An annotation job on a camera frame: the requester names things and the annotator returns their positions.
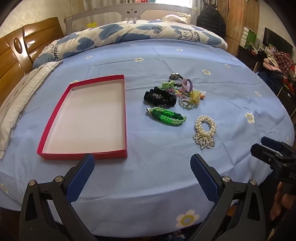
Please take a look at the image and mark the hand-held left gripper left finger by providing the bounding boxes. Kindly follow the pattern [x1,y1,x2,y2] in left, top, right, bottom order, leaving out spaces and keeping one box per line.
[19,153,95,241]

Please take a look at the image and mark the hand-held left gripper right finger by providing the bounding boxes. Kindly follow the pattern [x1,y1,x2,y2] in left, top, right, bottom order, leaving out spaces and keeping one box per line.
[190,153,266,241]

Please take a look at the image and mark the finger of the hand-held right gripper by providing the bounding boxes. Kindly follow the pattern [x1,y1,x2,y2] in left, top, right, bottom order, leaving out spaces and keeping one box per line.
[250,143,296,168]
[261,136,296,152]

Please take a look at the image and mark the red cardboard box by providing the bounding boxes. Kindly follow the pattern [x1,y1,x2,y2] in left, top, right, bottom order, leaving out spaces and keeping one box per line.
[37,74,128,160]

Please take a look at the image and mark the clear crystal bead bracelet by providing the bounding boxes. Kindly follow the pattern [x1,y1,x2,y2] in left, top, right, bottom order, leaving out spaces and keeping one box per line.
[178,96,199,111]

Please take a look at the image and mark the colourful bead bracelet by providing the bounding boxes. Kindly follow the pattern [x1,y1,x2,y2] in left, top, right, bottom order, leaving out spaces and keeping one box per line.
[171,87,189,97]

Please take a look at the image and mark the person's right hand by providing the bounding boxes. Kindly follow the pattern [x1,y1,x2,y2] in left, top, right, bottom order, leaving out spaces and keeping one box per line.
[270,181,294,221]

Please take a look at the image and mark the blue flowered bed sheet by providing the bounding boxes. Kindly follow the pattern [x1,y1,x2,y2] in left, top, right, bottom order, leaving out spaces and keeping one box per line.
[0,38,295,237]

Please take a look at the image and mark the pile of clothes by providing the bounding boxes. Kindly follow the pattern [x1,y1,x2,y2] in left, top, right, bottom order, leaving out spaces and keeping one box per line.
[263,49,296,93]

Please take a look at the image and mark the yellow bow hair clip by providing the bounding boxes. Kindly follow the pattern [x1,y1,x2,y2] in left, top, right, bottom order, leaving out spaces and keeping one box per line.
[189,90,201,108]

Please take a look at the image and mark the dark dresser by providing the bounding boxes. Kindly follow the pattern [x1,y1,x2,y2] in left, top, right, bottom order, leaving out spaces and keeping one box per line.
[237,45,296,112]

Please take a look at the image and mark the purple hair band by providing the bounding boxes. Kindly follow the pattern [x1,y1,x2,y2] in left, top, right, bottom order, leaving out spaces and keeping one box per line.
[181,78,194,91]

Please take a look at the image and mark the black scrunchie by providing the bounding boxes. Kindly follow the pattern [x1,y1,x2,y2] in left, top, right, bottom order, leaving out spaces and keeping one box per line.
[143,87,180,107]

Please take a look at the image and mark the grey striped pillow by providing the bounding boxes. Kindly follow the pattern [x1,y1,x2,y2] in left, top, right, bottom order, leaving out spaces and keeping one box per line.
[0,60,63,161]

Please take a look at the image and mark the black television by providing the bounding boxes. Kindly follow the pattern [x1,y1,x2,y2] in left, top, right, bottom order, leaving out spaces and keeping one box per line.
[263,27,294,55]

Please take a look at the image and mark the green box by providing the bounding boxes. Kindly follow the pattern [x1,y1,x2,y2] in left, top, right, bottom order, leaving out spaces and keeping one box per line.
[241,26,257,48]

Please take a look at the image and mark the wooden wardrobe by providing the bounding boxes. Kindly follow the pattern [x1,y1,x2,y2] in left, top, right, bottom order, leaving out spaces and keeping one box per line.
[217,0,261,56]

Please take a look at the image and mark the black jacket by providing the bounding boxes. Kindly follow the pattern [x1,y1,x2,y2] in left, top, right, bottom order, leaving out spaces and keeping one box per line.
[196,4,227,38]

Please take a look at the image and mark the wooden headboard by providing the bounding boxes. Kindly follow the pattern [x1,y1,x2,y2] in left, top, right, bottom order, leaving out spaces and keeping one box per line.
[0,17,65,107]

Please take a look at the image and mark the white quilt with blue hearts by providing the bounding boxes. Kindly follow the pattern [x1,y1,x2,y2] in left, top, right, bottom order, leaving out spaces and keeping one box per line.
[32,19,228,69]

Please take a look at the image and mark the pearl bracelet with silver charm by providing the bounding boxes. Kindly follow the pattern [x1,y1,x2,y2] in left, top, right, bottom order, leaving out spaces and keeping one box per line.
[192,115,217,149]

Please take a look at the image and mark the green braided bracelet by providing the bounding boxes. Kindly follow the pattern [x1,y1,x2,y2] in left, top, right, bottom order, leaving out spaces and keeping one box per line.
[146,106,187,127]

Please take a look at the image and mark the grey bed guard rail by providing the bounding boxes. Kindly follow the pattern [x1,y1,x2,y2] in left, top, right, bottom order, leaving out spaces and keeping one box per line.
[64,2,197,36]

